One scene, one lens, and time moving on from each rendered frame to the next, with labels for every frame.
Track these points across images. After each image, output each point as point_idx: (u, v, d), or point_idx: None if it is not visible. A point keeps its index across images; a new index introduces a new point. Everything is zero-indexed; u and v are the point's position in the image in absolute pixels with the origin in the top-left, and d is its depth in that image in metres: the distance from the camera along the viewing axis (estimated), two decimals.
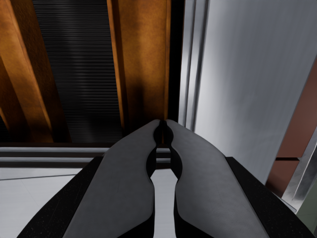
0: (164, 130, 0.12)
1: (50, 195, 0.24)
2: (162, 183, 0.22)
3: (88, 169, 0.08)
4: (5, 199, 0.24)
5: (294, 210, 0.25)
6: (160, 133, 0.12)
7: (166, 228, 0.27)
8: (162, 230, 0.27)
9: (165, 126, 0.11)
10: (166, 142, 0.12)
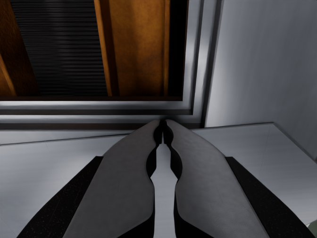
0: (164, 130, 0.12)
1: None
2: (161, 156, 0.15)
3: (88, 169, 0.08)
4: None
5: None
6: (160, 133, 0.12)
7: (167, 226, 0.19)
8: (162, 228, 0.19)
9: (165, 126, 0.11)
10: (166, 142, 0.12)
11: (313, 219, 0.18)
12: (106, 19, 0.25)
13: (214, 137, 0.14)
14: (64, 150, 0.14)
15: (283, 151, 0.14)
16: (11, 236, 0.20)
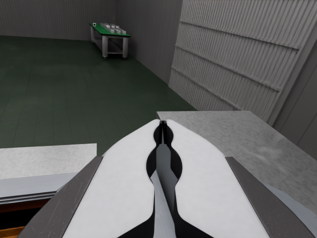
0: (164, 130, 0.12)
1: None
2: None
3: (88, 169, 0.08)
4: None
5: None
6: (160, 133, 0.12)
7: None
8: None
9: (165, 126, 0.11)
10: (166, 142, 0.12)
11: None
12: None
13: None
14: None
15: None
16: None
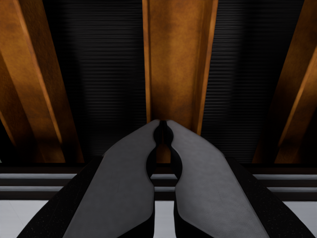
0: (164, 130, 0.12)
1: None
2: None
3: (88, 169, 0.08)
4: None
5: None
6: (160, 133, 0.12)
7: None
8: None
9: (165, 126, 0.11)
10: (166, 142, 0.12)
11: None
12: (280, 78, 0.29)
13: None
14: None
15: None
16: None
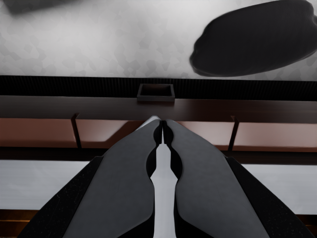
0: (164, 130, 0.12)
1: None
2: None
3: (88, 169, 0.08)
4: None
5: (153, 118, 0.19)
6: (160, 133, 0.12)
7: (171, 221, 0.27)
8: (172, 223, 0.27)
9: (165, 126, 0.11)
10: (166, 142, 0.12)
11: None
12: None
13: None
14: None
15: None
16: None
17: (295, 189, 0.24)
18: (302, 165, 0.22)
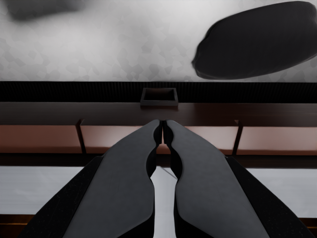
0: (164, 130, 0.12)
1: None
2: None
3: (88, 169, 0.08)
4: None
5: (157, 167, 0.22)
6: (160, 133, 0.12)
7: None
8: None
9: (165, 126, 0.11)
10: (166, 142, 0.12)
11: None
12: None
13: None
14: None
15: None
16: None
17: (301, 192, 0.23)
18: (307, 169, 0.21)
